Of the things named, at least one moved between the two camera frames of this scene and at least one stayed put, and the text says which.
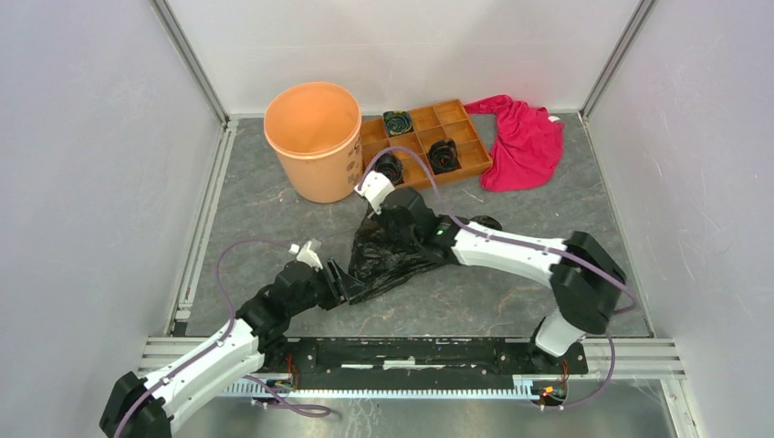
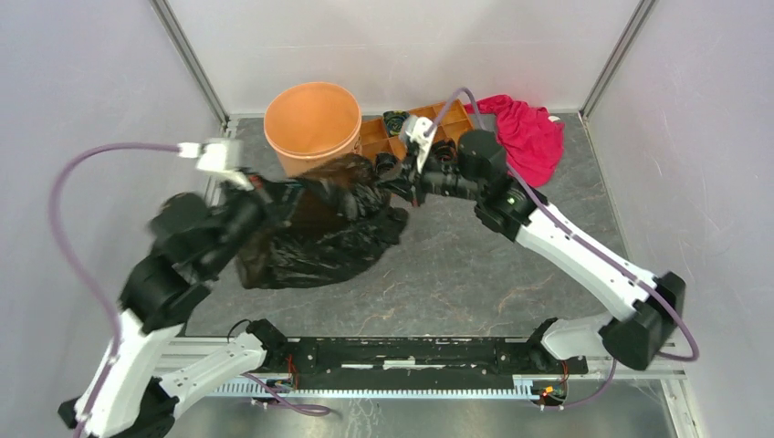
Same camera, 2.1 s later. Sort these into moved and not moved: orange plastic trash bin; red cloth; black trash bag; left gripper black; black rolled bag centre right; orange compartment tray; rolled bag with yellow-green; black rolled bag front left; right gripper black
Moved: left gripper black; right gripper black; black trash bag
Not moved: black rolled bag front left; black rolled bag centre right; orange compartment tray; rolled bag with yellow-green; red cloth; orange plastic trash bin
